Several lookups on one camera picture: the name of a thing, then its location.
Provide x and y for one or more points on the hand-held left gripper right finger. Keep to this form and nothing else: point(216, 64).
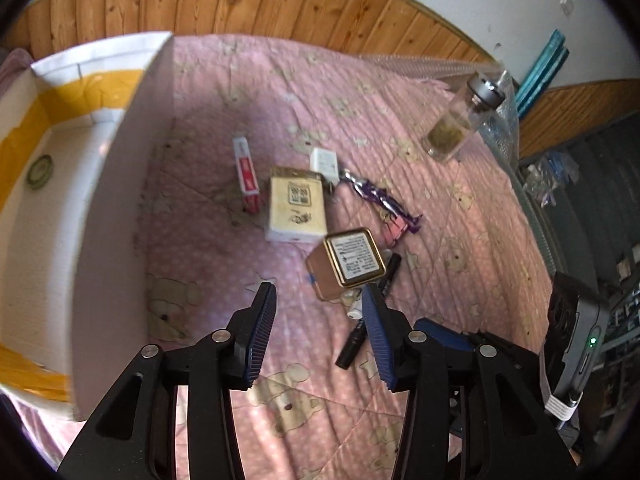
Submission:
point(377, 340)

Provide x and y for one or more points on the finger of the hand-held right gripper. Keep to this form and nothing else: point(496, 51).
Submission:
point(515, 352)
point(442, 332)

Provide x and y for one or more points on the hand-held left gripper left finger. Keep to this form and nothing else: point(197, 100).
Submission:
point(262, 330)

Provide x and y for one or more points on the black marker pen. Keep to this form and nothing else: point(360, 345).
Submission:
point(352, 347)

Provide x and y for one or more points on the small white tube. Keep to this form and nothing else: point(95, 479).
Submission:
point(353, 309)

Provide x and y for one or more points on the tan box with blue mark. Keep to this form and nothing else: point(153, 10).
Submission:
point(322, 275)

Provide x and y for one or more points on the gold square tin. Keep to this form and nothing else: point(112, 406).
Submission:
point(355, 257)

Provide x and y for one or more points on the small pink block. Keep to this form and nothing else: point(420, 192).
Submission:
point(394, 230)

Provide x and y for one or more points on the cream rectangular box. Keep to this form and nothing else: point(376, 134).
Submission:
point(295, 205)

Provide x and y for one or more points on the white cardboard box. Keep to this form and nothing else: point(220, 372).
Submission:
point(115, 210)

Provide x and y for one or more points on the purple silver toy figure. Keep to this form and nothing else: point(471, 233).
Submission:
point(375, 195)

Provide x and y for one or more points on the red and white small box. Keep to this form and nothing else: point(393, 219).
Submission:
point(247, 175)

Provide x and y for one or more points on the clear plastic bags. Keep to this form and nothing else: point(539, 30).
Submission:
point(550, 172)

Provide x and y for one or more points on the white charger adapter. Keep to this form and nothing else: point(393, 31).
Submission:
point(324, 160)

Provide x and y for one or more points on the dark grey shelf unit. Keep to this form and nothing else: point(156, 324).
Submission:
point(600, 160)

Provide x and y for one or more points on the glass bottle with silver lid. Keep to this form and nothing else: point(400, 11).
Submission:
point(450, 130)

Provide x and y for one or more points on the pink bear printed blanket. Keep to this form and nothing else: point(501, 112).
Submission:
point(400, 110)

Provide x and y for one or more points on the teal metal pole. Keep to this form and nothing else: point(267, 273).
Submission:
point(547, 80)
point(540, 60)

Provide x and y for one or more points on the green tape roll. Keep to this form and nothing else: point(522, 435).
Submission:
point(40, 171)

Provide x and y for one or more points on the mauve pillow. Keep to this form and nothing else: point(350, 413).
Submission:
point(12, 67)

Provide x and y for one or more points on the white wall switch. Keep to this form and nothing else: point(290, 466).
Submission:
point(567, 4)

